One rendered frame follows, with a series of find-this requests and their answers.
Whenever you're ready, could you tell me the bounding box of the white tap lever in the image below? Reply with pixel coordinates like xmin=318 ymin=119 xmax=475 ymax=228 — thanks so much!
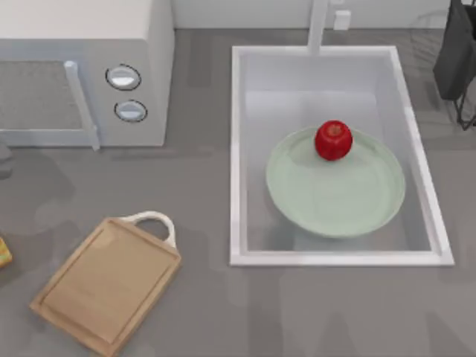
xmin=334 ymin=10 xmax=352 ymax=31

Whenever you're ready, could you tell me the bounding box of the small microwave knob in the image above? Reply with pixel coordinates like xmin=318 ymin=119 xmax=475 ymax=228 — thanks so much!
xmin=113 ymin=99 xmax=149 ymax=123

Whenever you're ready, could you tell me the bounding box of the pale microwave oven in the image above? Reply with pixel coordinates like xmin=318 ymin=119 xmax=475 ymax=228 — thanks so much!
xmin=0 ymin=0 xmax=176 ymax=149

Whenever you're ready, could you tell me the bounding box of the tall white tap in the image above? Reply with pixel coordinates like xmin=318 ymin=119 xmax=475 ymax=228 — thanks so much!
xmin=306 ymin=0 xmax=330 ymax=57

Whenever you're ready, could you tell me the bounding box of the yellow sponge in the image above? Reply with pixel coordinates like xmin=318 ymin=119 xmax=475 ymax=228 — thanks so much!
xmin=0 ymin=237 xmax=13 ymax=270

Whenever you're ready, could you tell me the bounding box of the microwave door handle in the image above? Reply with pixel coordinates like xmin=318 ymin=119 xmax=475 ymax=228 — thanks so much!
xmin=63 ymin=60 xmax=101 ymax=152

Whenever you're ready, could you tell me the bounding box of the wooden cutting board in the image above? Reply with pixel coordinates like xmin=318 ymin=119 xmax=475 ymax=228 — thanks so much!
xmin=28 ymin=210 xmax=183 ymax=357

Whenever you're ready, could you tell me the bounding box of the large microwave knob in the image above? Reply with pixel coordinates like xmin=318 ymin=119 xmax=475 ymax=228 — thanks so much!
xmin=105 ymin=63 xmax=143 ymax=91

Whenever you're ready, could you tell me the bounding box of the pale green plate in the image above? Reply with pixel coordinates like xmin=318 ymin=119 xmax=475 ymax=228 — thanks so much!
xmin=265 ymin=126 xmax=407 ymax=239

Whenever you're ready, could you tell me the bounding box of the red apple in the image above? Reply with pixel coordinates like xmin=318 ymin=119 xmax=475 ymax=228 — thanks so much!
xmin=314 ymin=119 xmax=353 ymax=162

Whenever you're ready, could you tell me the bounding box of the white sink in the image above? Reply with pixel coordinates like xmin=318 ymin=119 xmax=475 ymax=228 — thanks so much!
xmin=228 ymin=45 xmax=456 ymax=267

